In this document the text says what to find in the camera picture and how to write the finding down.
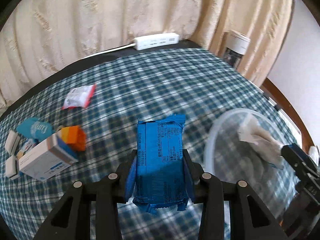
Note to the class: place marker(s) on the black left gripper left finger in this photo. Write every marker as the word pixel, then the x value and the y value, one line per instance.
pixel 71 216

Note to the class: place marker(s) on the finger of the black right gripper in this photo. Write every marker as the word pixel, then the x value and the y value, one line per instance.
pixel 302 164

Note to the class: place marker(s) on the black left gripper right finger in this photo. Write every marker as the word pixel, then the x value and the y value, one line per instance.
pixel 249 216

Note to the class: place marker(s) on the white tissue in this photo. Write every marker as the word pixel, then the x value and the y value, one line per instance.
pixel 261 141

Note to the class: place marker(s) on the white medicine box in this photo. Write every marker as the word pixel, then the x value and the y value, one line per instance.
pixel 47 159

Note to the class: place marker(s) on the orange yellow toy brick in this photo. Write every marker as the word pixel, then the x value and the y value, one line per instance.
pixel 74 137

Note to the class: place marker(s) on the blue snack bar wrapper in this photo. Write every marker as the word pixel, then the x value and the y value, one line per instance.
pixel 159 177

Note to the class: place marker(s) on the light blue cloth pouch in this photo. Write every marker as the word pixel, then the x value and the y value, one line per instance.
pixel 34 128

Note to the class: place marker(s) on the red white snack packet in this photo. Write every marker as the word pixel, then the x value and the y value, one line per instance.
pixel 79 97

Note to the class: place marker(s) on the blue plaid bed cloth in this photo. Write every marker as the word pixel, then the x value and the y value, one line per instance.
pixel 26 202

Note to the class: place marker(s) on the clear plastic round tray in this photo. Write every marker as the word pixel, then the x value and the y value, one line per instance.
pixel 231 160

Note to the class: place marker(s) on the white air purifier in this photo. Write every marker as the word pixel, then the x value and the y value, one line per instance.
pixel 235 48

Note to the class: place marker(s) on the black mattress edge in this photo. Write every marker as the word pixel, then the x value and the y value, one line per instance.
pixel 129 86

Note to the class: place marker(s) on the white power strip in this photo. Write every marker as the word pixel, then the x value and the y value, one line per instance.
pixel 155 40

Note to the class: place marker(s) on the beige patterned curtain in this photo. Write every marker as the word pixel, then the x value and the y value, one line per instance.
pixel 41 37

